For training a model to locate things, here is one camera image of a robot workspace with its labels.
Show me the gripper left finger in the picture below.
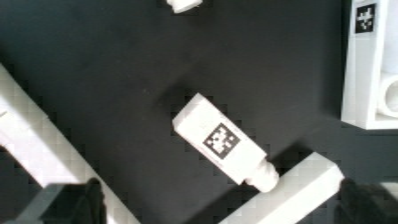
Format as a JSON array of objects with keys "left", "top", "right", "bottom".
[{"left": 17, "top": 178, "right": 107, "bottom": 224}]

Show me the white table leg with tag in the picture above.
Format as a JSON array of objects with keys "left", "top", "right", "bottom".
[{"left": 173, "top": 94, "right": 280, "bottom": 192}]

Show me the white square table top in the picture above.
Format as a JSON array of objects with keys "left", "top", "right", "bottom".
[{"left": 342, "top": 0, "right": 398, "bottom": 130}]

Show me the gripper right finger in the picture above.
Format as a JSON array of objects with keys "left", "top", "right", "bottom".
[{"left": 338, "top": 179, "right": 398, "bottom": 224}]

